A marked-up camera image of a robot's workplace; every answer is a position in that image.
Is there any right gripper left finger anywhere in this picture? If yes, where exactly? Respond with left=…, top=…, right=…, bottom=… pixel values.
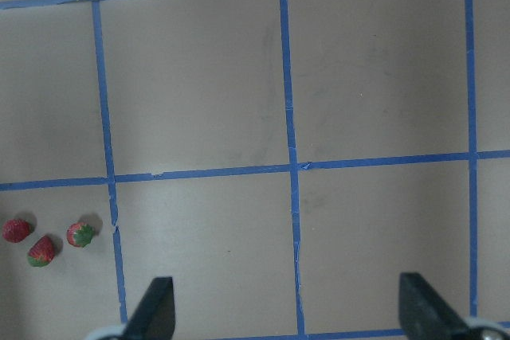
left=120, top=276, right=176, bottom=340

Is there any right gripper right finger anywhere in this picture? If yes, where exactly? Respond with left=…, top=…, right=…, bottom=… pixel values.
left=398, top=272, right=469, bottom=340

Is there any red strawberry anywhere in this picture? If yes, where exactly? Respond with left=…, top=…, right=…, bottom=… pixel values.
left=66, top=221, right=96, bottom=248
left=27, top=236, right=55, bottom=268
left=2, top=219, right=33, bottom=243

